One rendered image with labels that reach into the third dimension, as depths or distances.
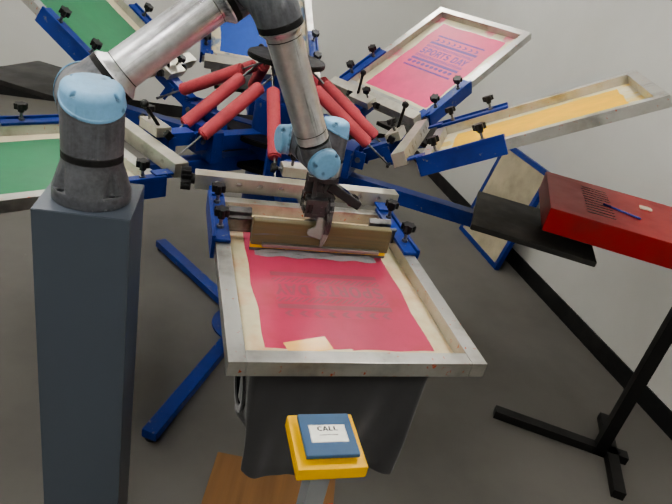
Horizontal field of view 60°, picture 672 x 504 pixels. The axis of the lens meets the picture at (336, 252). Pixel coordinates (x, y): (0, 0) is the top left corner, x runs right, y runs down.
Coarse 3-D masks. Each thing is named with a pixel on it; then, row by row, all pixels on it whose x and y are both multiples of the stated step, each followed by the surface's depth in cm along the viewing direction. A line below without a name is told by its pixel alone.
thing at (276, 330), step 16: (256, 256) 159; (256, 272) 152; (320, 272) 159; (256, 288) 145; (272, 288) 147; (272, 304) 141; (272, 320) 135; (288, 320) 136; (304, 320) 137; (320, 320) 139; (336, 320) 140; (272, 336) 130; (288, 336) 131; (304, 336) 132; (320, 336) 133; (336, 336) 134
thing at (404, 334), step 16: (336, 272) 161; (352, 272) 163; (368, 272) 164; (384, 272) 166; (384, 288) 158; (400, 304) 153; (352, 320) 142; (368, 320) 143; (384, 320) 144; (400, 320) 146; (352, 336) 136; (368, 336) 137; (384, 336) 138; (400, 336) 140; (416, 336) 141
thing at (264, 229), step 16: (256, 224) 157; (272, 224) 158; (288, 224) 159; (304, 224) 161; (336, 224) 164; (256, 240) 159; (272, 240) 161; (288, 240) 162; (304, 240) 163; (336, 240) 165; (352, 240) 166; (368, 240) 168; (384, 240) 169
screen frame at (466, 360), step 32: (224, 256) 148; (224, 288) 136; (416, 288) 160; (224, 320) 125; (448, 320) 144; (224, 352) 120; (256, 352) 118; (288, 352) 120; (320, 352) 122; (352, 352) 124; (384, 352) 127
